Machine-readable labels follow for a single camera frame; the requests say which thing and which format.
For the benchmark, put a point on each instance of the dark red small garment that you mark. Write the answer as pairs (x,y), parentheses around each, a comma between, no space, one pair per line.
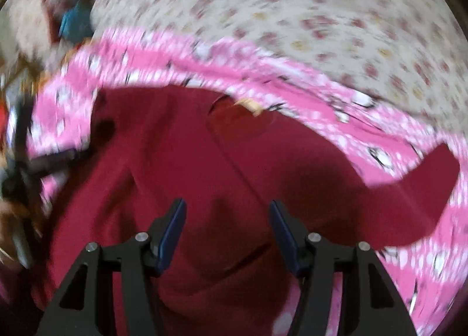
(151,146)

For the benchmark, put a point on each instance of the person's left hand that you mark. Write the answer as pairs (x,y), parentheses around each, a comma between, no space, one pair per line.
(9,213)

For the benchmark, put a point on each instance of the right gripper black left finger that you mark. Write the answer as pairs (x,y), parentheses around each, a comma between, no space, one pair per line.
(83,303)

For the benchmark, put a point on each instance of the floral cream bed sheet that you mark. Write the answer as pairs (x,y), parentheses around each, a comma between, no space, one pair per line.
(412,53)

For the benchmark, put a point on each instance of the pink penguin print blanket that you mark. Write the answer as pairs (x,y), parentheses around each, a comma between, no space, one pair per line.
(383,142)

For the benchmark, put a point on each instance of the blue cloth beside bed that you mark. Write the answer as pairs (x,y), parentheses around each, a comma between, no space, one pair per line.
(76,25)

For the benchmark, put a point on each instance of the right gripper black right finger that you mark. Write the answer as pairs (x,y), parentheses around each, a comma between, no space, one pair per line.
(370,302)

